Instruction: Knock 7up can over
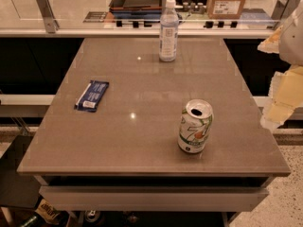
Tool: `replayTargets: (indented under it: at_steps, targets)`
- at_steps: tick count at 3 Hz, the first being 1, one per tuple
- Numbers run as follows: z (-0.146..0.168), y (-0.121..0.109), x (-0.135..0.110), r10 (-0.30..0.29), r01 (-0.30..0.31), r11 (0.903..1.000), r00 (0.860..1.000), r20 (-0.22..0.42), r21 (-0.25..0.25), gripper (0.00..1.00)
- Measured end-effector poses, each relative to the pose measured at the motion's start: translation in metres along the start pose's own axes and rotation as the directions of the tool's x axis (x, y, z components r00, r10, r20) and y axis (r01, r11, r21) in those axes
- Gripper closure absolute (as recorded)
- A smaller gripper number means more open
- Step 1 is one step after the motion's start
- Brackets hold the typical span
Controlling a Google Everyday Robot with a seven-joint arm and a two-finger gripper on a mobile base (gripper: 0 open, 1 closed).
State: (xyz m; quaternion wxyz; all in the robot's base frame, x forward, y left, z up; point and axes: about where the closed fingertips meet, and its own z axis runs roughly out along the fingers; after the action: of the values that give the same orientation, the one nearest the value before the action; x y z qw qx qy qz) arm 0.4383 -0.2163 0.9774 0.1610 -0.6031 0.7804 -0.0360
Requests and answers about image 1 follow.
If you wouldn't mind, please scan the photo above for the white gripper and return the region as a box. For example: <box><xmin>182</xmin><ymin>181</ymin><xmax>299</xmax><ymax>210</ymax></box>
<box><xmin>258</xmin><ymin>1</ymin><xmax>303</xmax><ymax>131</ymax></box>

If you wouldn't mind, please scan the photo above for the white table drawer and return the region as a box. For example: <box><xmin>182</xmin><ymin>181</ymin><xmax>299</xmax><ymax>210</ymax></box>
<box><xmin>40</xmin><ymin>186</ymin><xmax>269</xmax><ymax>212</ymax></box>

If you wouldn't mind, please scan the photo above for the right metal glass bracket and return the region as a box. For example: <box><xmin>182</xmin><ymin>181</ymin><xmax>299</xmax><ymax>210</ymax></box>
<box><xmin>271</xmin><ymin>0</ymin><xmax>302</xmax><ymax>28</ymax></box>

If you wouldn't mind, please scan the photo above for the metal glass bracket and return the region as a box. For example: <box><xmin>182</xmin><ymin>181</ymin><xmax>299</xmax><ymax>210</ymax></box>
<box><xmin>36</xmin><ymin>0</ymin><xmax>60</xmax><ymax>34</ymax></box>
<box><xmin>271</xmin><ymin>0</ymin><xmax>302</xmax><ymax>28</ymax></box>

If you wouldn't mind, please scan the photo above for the green bottle under table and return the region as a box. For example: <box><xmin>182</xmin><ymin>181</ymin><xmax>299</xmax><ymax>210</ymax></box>
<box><xmin>18</xmin><ymin>215</ymin><xmax>44</xmax><ymax>227</ymax></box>

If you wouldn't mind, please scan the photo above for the brown cardboard box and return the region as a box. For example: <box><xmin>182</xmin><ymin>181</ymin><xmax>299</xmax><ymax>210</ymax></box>
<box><xmin>206</xmin><ymin>0</ymin><xmax>246</xmax><ymax>19</ymax></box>

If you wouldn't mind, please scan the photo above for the white green 7up can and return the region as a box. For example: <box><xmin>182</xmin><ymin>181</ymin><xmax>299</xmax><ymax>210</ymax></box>
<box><xmin>178</xmin><ymin>99</ymin><xmax>214</xmax><ymax>154</ymax></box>

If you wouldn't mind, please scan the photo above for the blue snack wrapper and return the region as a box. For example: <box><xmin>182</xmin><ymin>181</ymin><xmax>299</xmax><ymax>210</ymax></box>
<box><xmin>75</xmin><ymin>80</ymin><xmax>109</xmax><ymax>113</ymax></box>

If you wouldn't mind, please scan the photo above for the metal can under table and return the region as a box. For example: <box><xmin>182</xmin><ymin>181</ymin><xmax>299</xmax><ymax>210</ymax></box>
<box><xmin>84</xmin><ymin>210</ymin><xmax>101</xmax><ymax>223</ymax></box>

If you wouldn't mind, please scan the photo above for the yellow snack bag under table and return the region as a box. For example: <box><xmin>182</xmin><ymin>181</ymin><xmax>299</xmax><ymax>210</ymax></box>
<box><xmin>35</xmin><ymin>199</ymin><xmax>61</xmax><ymax>225</ymax></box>

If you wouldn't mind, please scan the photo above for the clear plastic water bottle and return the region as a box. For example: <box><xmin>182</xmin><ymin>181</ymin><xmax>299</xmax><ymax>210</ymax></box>
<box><xmin>159</xmin><ymin>0</ymin><xmax>179</xmax><ymax>61</ymax></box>

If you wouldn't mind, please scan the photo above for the left metal glass bracket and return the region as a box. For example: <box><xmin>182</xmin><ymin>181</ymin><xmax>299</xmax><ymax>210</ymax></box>
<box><xmin>36</xmin><ymin>0</ymin><xmax>60</xmax><ymax>34</ymax></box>

